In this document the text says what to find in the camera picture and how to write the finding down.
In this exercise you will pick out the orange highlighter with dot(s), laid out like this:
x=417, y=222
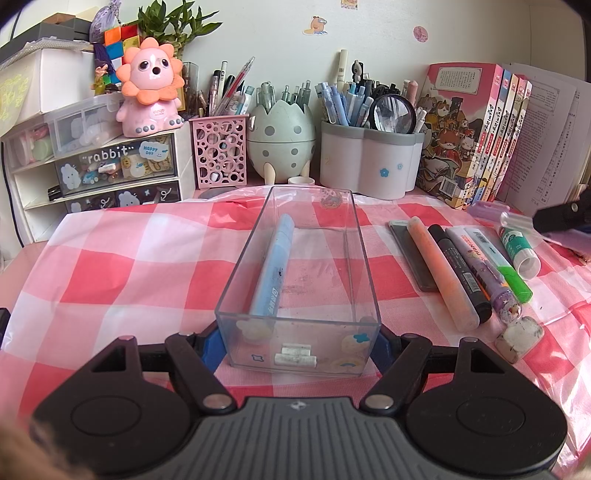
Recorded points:
x=443, y=272

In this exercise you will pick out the white drawer organiser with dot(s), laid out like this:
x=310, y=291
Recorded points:
x=184, y=157

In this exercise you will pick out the bundle of assorted pens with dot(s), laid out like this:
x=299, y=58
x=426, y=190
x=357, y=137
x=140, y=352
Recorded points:
x=231, y=99

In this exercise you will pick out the small cartoon wall sticker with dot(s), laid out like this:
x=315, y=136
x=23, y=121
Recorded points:
x=349, y=3

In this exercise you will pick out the purple patterned pen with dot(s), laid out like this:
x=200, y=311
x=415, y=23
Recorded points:
x=480, y=272

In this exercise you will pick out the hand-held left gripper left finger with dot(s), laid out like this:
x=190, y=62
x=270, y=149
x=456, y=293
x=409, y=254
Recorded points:
x=211, y=350

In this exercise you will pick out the pink perforated pen holder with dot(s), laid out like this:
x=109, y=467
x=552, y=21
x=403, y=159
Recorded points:
x=217, y=152

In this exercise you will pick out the bundle of blue pens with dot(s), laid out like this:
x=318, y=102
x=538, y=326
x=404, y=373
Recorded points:
x=341, y=104

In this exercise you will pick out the green white glue stick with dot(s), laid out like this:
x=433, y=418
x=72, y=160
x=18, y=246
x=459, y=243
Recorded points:
x=517, y=244

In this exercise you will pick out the pink lion pencil sharpener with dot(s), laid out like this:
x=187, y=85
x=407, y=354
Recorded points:
x=150, y=74

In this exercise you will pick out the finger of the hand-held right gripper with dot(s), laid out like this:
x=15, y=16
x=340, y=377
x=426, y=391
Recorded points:
x=563, y=217

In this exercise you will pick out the small white stick piece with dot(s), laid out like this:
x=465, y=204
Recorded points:
x=295, y=361
x=294, y=348

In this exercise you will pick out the white flower-shaped pen holder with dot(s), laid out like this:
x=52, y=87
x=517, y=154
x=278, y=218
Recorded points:
x=360, y=161

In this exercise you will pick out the dirty white eraser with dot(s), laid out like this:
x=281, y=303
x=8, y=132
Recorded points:
x=519, y=339

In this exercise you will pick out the pink round wall sticker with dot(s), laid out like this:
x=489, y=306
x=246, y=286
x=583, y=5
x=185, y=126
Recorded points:
x=420, y=33

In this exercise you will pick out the grey case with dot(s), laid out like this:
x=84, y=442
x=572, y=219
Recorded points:
x=415, y=263

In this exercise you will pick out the light blue highlighter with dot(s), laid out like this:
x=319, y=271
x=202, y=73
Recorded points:
x=274, y=263

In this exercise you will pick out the purple sachet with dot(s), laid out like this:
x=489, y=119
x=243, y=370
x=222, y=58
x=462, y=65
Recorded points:
x=104, y=21

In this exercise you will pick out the colourful puzzle cube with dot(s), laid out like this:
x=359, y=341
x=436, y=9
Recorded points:
x=117, y=39

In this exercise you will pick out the bundle of green pens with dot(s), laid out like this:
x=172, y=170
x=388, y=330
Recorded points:
x=268, y=94

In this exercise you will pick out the white storage box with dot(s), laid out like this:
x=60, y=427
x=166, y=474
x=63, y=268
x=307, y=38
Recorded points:
x=55, y=78

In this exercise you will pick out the white printed paper stack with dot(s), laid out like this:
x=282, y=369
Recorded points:
x=554, y=129

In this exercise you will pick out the clear plastic tray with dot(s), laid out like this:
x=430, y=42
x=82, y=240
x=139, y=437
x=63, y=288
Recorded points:
x=318, y=286

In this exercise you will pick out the grey box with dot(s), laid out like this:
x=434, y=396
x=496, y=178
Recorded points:
x=51, y=32

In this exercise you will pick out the brown animal wall sticker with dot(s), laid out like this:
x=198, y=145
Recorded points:
x=316, y=24

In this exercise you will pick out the green bamboo plant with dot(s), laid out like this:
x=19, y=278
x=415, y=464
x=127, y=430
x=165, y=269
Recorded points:
x=171, y=18

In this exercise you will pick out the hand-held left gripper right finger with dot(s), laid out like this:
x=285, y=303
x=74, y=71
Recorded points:
x=381, y=357

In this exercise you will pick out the clear container brown contents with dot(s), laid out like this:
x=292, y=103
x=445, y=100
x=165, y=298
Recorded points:
x=191, y=92

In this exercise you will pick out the black marker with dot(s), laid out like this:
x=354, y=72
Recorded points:
x=464, y=281

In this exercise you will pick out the small purple figurine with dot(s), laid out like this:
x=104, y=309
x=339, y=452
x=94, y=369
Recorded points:
x=102, y=64

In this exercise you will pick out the green egg-shaped pen holder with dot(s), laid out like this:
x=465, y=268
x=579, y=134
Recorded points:
x=277, y=138

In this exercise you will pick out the green capped highlighter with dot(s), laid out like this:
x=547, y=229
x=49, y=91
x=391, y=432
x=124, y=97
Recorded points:
x=517, y=284

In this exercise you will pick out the clear plastic drawer box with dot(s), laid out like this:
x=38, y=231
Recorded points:
x=74, y=124

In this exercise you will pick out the black magnifying glass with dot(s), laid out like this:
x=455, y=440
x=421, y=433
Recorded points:
x=392, y=113

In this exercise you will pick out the pink checkered tablecloth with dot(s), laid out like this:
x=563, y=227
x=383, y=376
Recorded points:
x=138, y=258

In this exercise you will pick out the black binder clip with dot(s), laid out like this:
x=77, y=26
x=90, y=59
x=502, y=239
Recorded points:
x=54, y=193

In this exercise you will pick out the cartoon cover book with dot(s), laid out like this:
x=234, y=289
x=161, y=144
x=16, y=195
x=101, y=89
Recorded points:
x=452, y=138

